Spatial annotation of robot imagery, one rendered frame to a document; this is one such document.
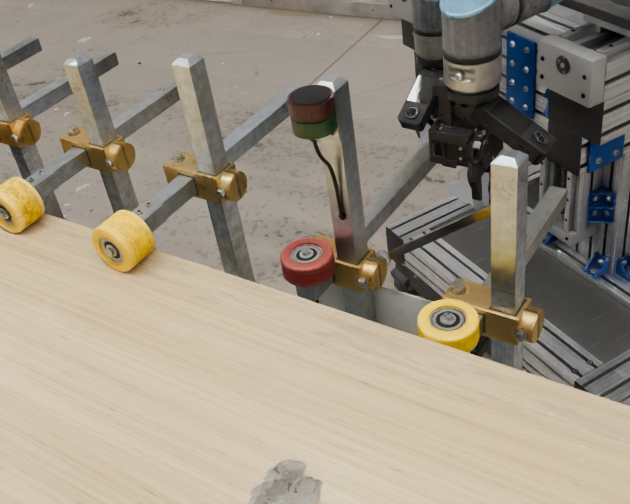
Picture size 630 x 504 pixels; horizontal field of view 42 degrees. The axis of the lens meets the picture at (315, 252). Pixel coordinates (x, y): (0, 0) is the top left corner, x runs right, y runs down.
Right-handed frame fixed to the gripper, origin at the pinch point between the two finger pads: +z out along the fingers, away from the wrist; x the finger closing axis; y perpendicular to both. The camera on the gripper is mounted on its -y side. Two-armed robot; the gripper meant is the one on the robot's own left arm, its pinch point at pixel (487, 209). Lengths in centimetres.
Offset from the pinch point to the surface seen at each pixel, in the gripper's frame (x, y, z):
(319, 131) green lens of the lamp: 17.5, 15.2, -19.6
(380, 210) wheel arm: -2.4, 19.9, 7.3
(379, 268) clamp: 10.6, 12.8, 7.5
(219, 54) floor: -191, 225, 94
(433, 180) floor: -129, 77, 94
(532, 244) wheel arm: -5.0, -5.2, 8.5
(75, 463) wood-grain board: 61, 25, 3
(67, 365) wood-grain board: 50, 38, 3
